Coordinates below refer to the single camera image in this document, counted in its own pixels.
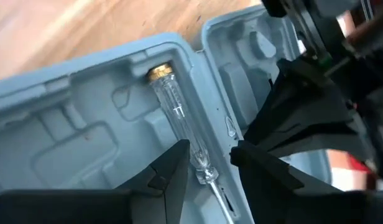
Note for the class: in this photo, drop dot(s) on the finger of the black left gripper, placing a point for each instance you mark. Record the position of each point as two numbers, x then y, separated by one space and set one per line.
297 105
328 140

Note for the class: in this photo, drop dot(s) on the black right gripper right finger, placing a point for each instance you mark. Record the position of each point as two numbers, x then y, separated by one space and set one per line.
272 193

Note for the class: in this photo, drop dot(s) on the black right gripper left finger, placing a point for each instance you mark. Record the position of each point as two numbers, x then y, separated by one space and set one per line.
160 199

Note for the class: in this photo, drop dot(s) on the clear voltage tester screwdriver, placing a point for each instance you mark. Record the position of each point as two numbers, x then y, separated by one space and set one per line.
176 102

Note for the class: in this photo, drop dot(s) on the grey-blue plastic tool case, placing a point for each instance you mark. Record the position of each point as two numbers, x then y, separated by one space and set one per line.
85 124

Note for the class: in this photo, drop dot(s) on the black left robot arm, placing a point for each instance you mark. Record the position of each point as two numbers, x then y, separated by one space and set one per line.
303 18

